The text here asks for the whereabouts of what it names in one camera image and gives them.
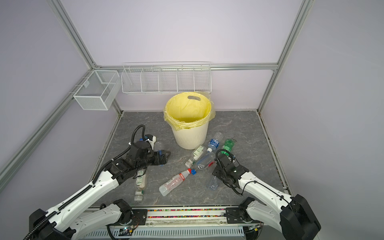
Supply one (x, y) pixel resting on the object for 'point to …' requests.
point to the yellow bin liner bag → (189, 109)
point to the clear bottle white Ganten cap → (213, 185)
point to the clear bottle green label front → (141, 182)
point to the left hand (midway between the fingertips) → (163, 155)
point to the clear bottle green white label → (197, 154)
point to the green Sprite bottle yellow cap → (229, 144)
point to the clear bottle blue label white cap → (214, 143)
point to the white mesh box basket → (97, 92)
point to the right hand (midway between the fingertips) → (216, 172)
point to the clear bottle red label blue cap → (206, 161)
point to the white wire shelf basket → (166, 78)
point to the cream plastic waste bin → (193, 138)
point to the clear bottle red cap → (171, 184)
